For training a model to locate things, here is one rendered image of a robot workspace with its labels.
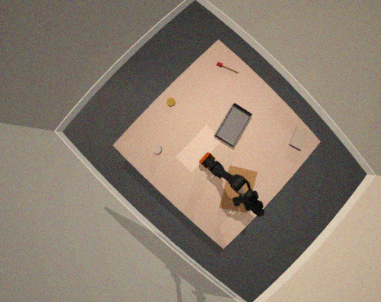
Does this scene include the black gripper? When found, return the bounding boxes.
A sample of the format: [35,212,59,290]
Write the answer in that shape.
[233,191,259,207]

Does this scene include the wooden board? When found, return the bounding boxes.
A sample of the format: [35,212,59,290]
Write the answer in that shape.
[219,166,257,213]

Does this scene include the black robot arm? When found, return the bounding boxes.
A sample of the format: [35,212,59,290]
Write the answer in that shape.
[204,157,264,216]

